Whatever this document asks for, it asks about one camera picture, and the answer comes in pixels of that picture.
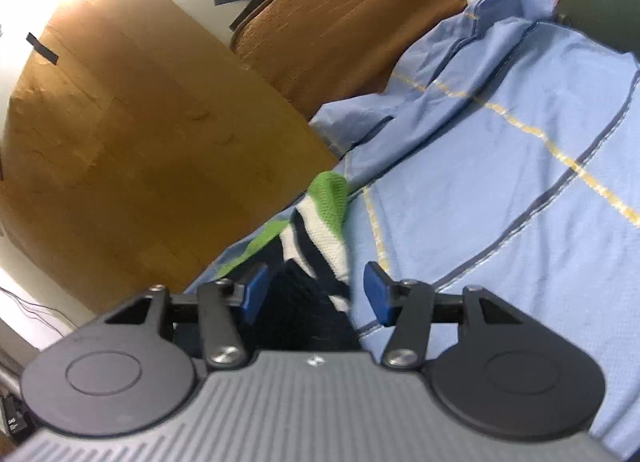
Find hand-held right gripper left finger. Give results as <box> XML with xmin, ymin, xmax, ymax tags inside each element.
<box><xmin>102</xmin><ymin>263</ymin><xmax>271</xmax><ymax>369</ymax></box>

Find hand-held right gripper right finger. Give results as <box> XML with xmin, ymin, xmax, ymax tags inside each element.
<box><xmin>363</xmin><ymin>261</ymin><xmax>530</xmax><ymax>370</ymax></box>

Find green white navy striped garment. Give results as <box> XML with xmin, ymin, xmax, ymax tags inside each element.
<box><xmin>212</xmin><ymin>171</ymin><xmax>363</xmax><ymax>350</ymax></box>

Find blue checked bedsheet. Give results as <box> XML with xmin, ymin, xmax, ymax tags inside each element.
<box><xmin>182</xmin><ymin>0</ymin><xmax>640</xmax><ymax>453</ymax></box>

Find brown padded mat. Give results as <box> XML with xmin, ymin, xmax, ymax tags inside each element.
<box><xmin>231</xmin><ymin>0</ymin><xmax>472</xmax><ymax>121</ymax></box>

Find black box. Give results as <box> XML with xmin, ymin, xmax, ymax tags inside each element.
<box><xmin>0</xmin><ymin>392</ymin><xmax>32</xmax><ymax>449</ymax></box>

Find wood pattern wall panel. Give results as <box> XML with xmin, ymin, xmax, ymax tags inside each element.
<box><xmin>0</xmin><ymin>0</ymin><xmax>342</xmax><ymax>315</ymax></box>

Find black cable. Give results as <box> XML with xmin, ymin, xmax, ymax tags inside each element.
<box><xmin>0</xmin><ymin>286</ymin><xmax>77</xmax><ymax>339</ymax></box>

